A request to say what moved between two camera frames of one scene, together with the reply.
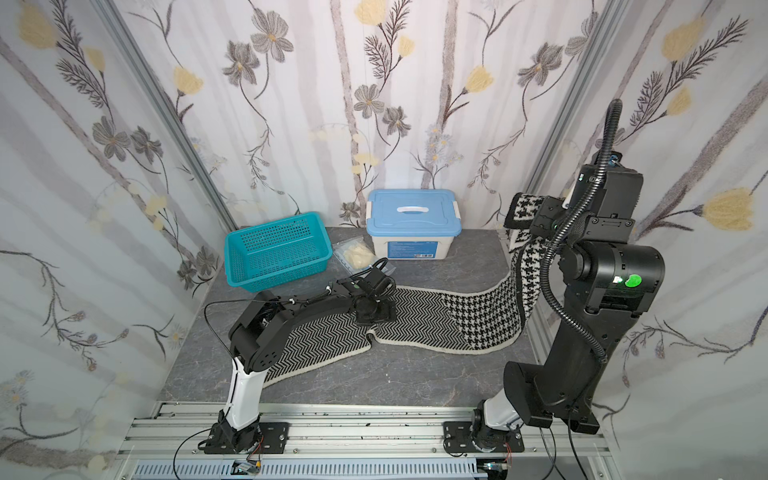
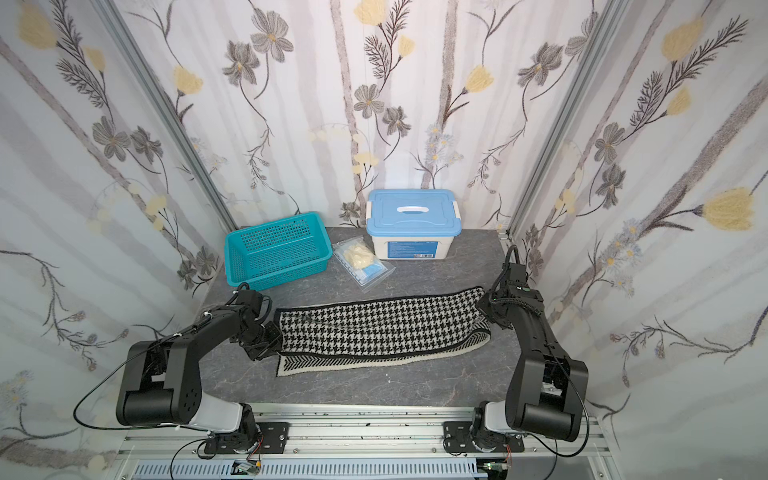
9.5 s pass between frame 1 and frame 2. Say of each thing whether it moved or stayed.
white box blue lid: stayed
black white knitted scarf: moved
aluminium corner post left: stayed
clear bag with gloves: stayed
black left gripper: moved
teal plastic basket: stayed
